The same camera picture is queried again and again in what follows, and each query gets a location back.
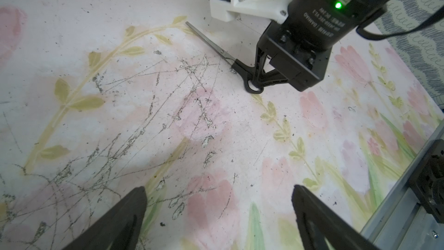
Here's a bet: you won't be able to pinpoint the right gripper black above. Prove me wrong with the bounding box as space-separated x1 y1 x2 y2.
252 21 332 91

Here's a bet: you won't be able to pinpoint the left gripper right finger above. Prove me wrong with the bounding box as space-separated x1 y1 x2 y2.
291 185 378 250

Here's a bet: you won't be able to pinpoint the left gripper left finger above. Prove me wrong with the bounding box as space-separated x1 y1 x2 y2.
65 186 148 250

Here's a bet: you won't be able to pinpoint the slim black scissors with hook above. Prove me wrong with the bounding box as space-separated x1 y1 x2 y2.
186 22 264 94

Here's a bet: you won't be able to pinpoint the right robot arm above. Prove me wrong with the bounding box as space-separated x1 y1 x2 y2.
246 0 390 94

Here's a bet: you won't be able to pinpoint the pink floral table mat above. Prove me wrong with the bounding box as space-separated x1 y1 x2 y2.
1 0 444 250

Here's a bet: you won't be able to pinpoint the aluminium rail frame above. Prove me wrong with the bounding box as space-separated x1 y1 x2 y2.
360 124 444 250

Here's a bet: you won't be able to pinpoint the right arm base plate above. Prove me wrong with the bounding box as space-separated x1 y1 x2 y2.
408 139 444 223

